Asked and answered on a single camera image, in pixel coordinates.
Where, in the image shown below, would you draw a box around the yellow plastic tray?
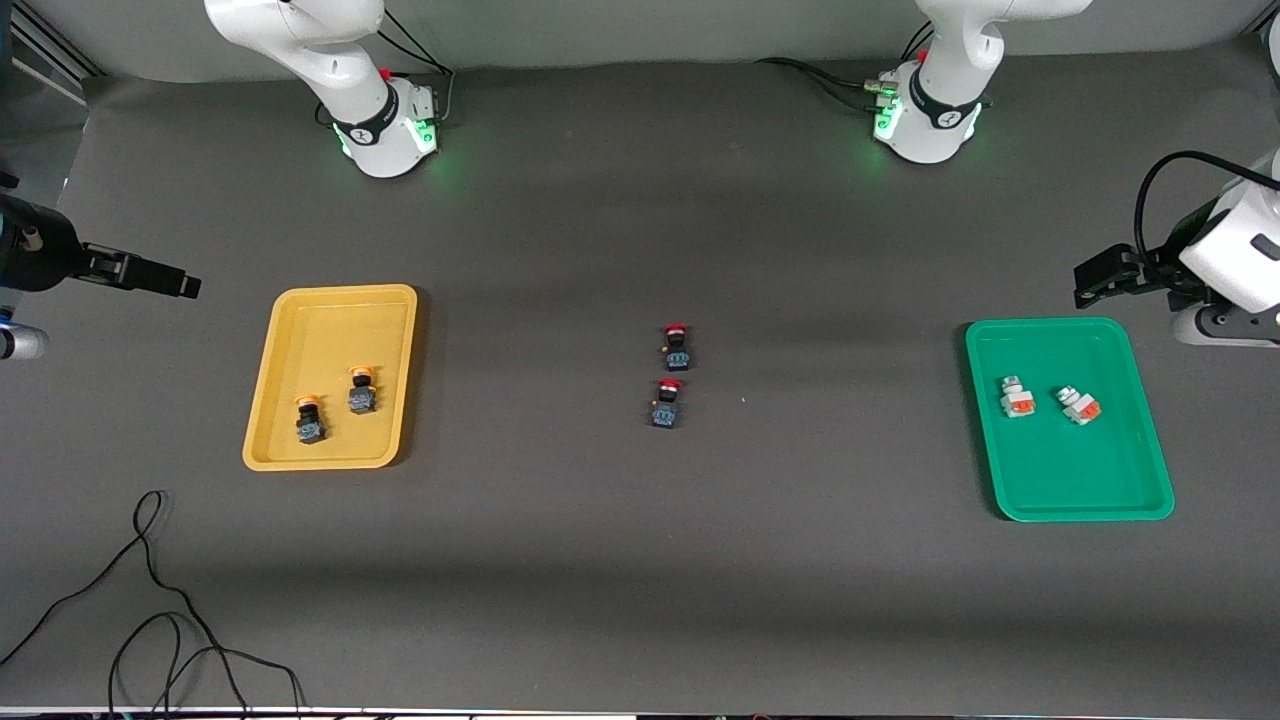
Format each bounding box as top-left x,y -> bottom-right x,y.
242,284 -> 419,471

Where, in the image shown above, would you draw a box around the green plastic tray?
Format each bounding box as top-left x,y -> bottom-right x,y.
965,317 -> 1176,523

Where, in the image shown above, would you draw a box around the dark grey table mat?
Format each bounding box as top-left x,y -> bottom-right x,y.
0,40 -> 1280,717

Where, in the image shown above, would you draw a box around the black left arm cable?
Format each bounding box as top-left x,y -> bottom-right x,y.
1134,150 -> 1280,263

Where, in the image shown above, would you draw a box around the aluminium frame rail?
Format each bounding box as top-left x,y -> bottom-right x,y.
0,0 -> 105,91

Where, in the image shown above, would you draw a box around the thin black loose cable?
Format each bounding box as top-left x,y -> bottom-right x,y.
0,489 -> 306,717

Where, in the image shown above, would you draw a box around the black right base cables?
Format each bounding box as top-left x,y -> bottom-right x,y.
375,5 -> 457,127

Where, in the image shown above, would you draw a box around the black base cables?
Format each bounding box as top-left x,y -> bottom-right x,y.
375,5 -> 457,127
755,20 -> 936,116

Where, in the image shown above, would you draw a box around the black left base cables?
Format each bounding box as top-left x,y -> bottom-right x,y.
755,20 -> 936,116

